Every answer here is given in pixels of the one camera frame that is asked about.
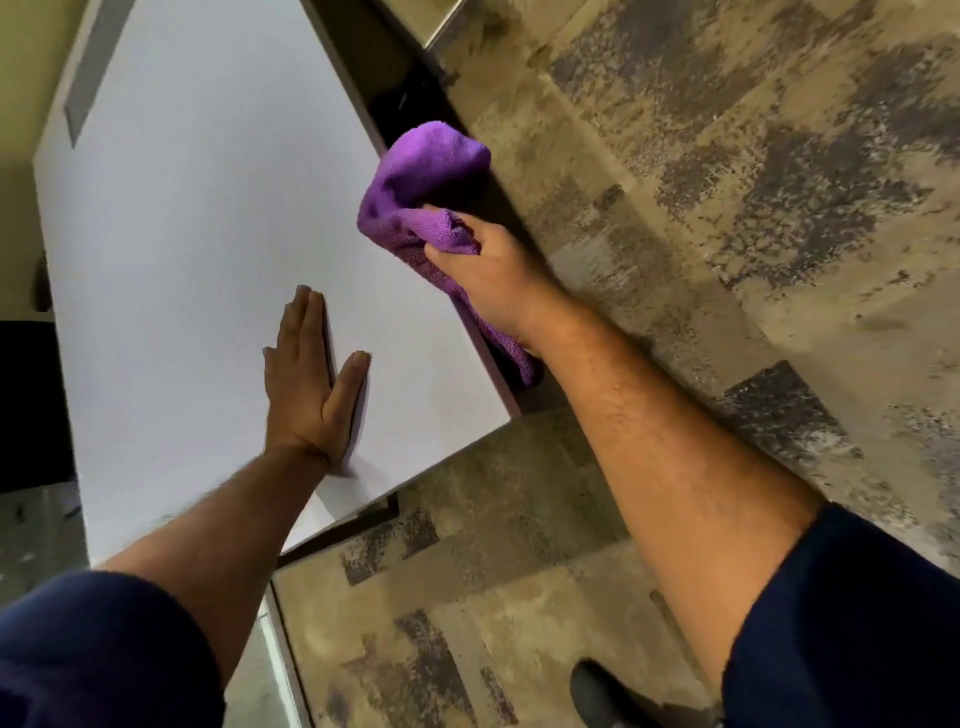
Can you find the person's right hand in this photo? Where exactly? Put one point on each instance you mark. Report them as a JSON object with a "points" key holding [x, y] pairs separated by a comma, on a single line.
{"points": [[502, 285]]}

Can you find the person's left hand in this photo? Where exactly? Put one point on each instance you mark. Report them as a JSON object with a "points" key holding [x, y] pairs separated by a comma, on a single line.
{"points": [[300, 405]]}

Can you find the person's left middle finger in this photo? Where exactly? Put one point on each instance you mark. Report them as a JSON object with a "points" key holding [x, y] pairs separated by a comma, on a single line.
{"points": [[292, 330]]}

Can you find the person's right thumb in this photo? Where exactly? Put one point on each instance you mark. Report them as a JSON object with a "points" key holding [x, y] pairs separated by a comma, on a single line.
{"points": [[450, 266]]}

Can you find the person's left thumb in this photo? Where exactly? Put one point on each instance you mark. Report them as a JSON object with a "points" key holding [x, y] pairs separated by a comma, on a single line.
{"points": [[352, 394]]}

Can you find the purple microfibre cloth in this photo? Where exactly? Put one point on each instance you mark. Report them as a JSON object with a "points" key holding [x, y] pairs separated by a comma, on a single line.
{"points": [[420, 180]]}

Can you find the person's left forearm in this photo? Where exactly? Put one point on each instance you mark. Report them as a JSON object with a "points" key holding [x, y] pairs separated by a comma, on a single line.
{"points": [[225, 540]]}

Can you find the person's right forearm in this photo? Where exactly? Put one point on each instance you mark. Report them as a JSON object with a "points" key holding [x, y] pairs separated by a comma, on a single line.
{"points": [[660, 465]]}

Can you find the black table leg base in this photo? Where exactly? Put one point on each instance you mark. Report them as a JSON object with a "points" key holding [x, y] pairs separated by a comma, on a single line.
{"points": [[412, 101]]}

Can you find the beige desk with metal edge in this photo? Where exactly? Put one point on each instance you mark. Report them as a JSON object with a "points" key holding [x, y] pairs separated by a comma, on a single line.
{"points": [[420, 16]]}

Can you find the black furniture piece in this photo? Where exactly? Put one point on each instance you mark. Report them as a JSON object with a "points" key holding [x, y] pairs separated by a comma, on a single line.
{"points": [[34, 405]]}

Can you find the dark blue shirt sleeve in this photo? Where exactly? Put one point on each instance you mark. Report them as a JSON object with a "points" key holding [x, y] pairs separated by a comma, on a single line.
{"points": [[855, 630], [97, 652]]}

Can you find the black shoe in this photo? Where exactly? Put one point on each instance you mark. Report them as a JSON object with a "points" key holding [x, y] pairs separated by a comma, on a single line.
{"points": [[607, 701]]}

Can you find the dark table frame bar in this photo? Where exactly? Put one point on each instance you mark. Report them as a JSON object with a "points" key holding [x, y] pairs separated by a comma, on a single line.
{"points": [[337, 532]]}

